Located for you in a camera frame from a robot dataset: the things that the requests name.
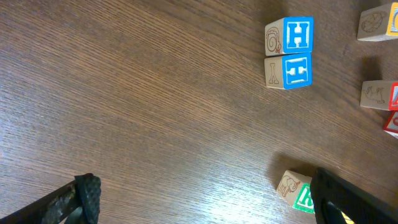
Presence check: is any upper blue H block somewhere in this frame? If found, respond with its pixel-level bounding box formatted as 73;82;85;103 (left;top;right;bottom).
264;16;314;57

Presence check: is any yellow O block middle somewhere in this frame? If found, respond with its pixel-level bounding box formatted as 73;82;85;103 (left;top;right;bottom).
357;2;397;42

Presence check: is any red A block centre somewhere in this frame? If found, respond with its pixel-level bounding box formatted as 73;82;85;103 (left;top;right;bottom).
360;80;397;111

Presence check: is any blue h block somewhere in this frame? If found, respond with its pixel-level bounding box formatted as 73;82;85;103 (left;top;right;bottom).
264;16;314;57
264;53;313;90

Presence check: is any green R block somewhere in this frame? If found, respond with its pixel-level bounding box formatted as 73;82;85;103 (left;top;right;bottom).
276;170;315;213

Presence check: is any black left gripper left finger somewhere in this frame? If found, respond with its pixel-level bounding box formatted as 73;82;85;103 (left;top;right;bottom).
1;173;101;224

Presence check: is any yellow S block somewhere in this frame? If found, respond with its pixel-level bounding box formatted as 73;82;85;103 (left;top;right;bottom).
341;212;355;224

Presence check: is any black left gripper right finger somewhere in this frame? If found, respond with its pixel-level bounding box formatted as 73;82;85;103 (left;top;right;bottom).
310;167;397;224

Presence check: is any lower blue H block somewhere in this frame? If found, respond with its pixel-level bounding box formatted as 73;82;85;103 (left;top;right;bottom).
264;53;313;90

